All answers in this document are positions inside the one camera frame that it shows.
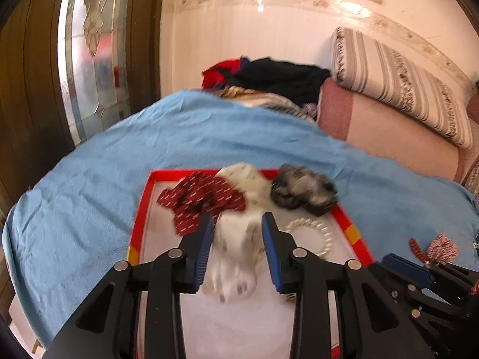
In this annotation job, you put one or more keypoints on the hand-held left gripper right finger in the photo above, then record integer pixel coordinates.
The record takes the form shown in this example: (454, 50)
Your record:
(271, 254)

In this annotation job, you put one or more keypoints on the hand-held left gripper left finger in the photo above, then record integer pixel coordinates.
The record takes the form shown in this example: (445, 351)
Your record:
(204, 250)

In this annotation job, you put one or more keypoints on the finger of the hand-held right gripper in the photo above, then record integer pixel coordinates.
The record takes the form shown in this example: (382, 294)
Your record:
(456, 278)
(406, 269)

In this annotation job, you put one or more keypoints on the red cardboard box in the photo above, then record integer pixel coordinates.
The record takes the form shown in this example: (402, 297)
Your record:
(140, 228)

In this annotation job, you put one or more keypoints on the red white striped scrunchie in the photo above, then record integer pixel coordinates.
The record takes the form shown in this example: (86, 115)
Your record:
(443, 248)

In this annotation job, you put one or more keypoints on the dark red patterned scrunchie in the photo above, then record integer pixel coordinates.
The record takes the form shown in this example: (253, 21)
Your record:
(202, 194)

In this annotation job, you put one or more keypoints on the grey black scrunchie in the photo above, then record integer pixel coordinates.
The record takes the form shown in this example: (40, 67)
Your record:
(299, 190)

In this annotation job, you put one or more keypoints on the striped floral cushion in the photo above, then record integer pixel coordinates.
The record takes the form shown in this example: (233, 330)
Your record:
(472, 175)

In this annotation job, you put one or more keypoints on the blue blanket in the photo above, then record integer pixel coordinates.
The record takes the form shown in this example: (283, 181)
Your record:
(93, 179)

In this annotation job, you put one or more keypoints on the purple patterned cloth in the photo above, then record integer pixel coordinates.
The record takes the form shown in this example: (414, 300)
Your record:
(310, 111)

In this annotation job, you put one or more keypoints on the golden patterned cloth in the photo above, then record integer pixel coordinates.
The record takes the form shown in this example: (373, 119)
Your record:
(262, 101)

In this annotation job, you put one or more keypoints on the red cloth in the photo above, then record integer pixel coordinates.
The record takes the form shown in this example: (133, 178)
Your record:
(215, 74)

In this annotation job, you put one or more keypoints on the black clothing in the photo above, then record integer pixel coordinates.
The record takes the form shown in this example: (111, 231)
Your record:
(284, 78)

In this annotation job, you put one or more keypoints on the striped floral pillow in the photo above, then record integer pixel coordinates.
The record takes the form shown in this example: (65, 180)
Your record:
(393, 78)

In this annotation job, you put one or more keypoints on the wooden door with glass pane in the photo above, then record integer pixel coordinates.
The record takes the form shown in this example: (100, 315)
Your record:
(33, 101)

